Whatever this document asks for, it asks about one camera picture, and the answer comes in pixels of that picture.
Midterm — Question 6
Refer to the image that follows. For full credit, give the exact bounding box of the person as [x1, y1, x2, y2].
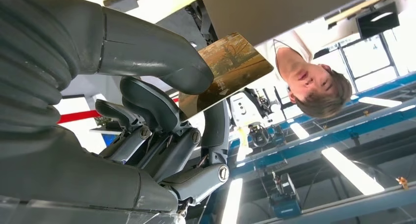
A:
[255, 29, 353, 119]

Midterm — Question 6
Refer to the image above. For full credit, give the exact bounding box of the blue display screen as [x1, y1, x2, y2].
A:
[101, 134, 118, 148]

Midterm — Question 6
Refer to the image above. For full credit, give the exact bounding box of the blue gantry beam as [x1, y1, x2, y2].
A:
[227, 99, 416, 179]

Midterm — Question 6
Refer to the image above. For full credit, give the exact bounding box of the blue hoist unit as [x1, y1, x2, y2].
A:
[269, 172, 302, 220]

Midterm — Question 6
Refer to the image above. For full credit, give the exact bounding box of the long ceiling light panel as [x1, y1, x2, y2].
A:
[221, 178, 244, 224]
[357, 96, 403, 108]
[289, 122, 310, 140]
[321, 147, 386, 196]

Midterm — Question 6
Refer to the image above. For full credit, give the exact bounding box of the grey kiosk stand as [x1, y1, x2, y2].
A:
[89, 117, 124, 136]

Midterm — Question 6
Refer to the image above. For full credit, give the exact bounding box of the red barrier belt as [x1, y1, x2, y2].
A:
[57, 97, 180, 125]

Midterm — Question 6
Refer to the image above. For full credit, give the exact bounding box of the black monitor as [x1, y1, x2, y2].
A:
[355, 1, 400, 40]

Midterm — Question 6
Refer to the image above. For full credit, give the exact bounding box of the white and black robot machine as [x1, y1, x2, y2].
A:
[227, 87, 277, 161]

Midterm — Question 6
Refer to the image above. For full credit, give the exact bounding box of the small black hub box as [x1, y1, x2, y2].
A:
[103, 0, 140, 13]

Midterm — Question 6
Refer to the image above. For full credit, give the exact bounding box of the grey laptop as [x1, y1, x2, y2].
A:
[198, 0, 378, 48]

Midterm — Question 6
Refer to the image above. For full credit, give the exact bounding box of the grey gantry beam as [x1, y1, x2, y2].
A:
[257, 182, 416, 224]

